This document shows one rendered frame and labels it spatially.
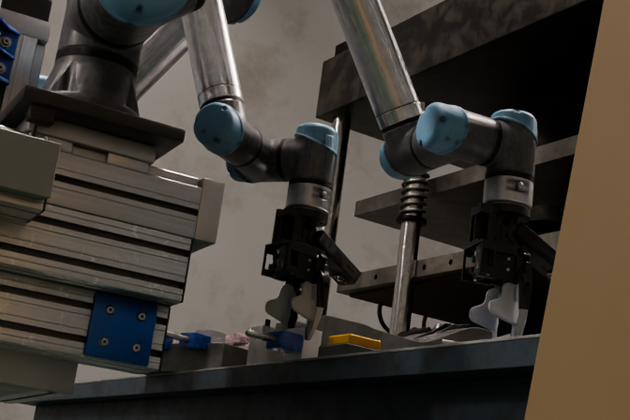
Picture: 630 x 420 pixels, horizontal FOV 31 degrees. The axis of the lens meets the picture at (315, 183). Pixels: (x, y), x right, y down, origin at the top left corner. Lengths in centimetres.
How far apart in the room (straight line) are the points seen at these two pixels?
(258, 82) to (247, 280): 86
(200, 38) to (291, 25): 307
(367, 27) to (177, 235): 49
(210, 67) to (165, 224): 42
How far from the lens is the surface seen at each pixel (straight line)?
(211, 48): 190
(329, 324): 190
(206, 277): 454
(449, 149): 169
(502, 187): 172
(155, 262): 153
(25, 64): 181
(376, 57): 180
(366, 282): 332
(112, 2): 149
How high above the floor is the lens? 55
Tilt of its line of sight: 17 degrees up
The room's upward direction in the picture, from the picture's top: 8 degrees clockwise
